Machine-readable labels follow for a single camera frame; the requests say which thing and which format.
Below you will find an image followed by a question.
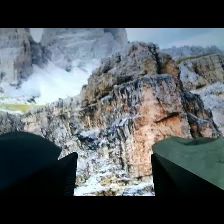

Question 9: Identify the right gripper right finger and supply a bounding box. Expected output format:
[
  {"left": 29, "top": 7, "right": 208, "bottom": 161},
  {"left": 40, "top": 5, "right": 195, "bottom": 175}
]
[{"left": 151, "top": 153, "right": 224, "bottom": 197}]

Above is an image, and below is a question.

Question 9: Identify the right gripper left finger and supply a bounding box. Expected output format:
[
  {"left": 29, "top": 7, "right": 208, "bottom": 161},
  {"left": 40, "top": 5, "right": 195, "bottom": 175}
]
[{"left": 0, "top": 151, "right": 79, "bottom": 197}]

